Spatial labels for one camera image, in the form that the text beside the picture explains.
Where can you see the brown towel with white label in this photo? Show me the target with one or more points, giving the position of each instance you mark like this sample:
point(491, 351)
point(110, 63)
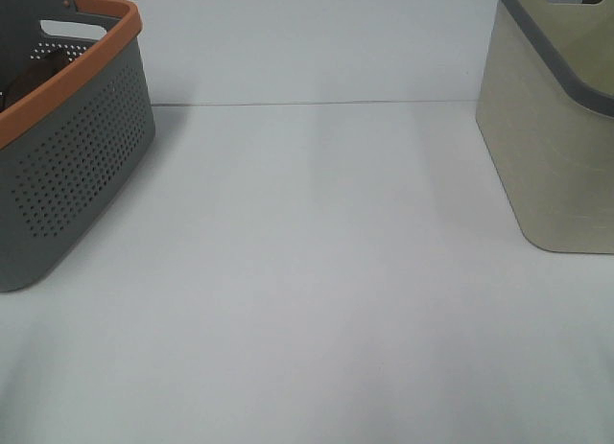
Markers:
point(39, 72)

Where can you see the grey perforated basket orange rim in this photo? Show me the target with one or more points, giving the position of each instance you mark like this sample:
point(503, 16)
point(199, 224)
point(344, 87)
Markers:
point(68, 147)

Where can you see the beige basket grey rim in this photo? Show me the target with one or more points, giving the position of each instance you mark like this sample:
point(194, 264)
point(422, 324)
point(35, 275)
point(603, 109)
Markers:
point(545, 112)

